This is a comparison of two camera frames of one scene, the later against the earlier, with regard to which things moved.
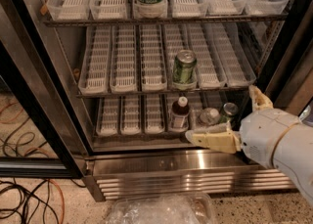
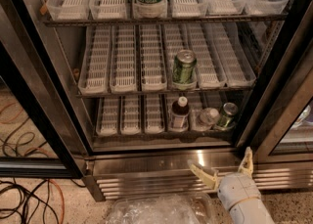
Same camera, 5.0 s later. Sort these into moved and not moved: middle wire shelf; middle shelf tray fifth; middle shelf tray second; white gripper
Moved: white gripper
Not moved: middle wire shelf; middle shelf tray second; middle shelf tray fifth
